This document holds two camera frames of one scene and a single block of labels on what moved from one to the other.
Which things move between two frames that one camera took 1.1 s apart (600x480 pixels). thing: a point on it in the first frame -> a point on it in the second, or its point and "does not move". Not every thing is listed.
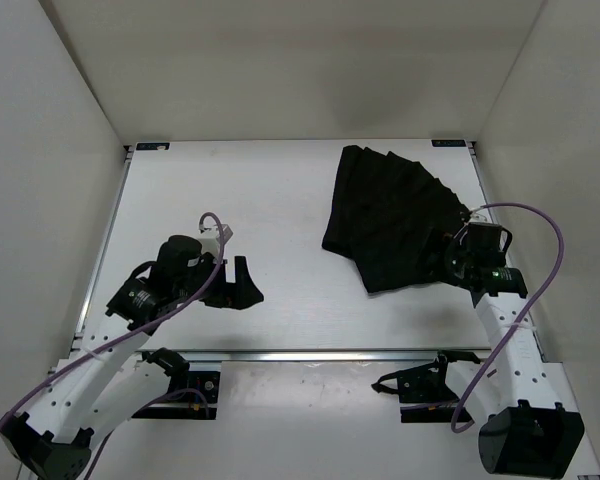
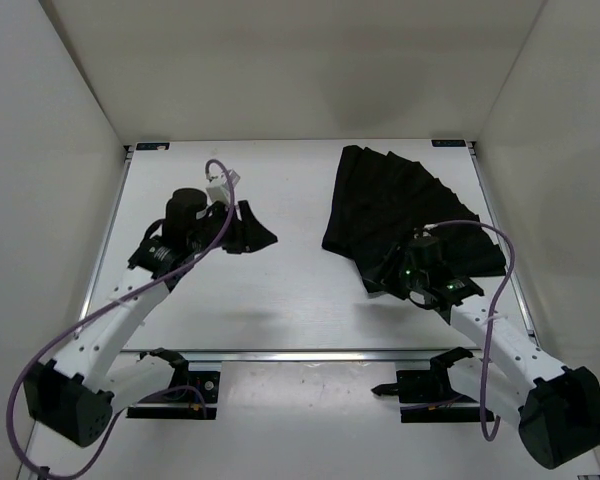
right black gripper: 438,271 -> 396,258
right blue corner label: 449,143 does not move
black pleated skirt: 390,216 does not move
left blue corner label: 155,146 does not move
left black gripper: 244,290 -> 254,234
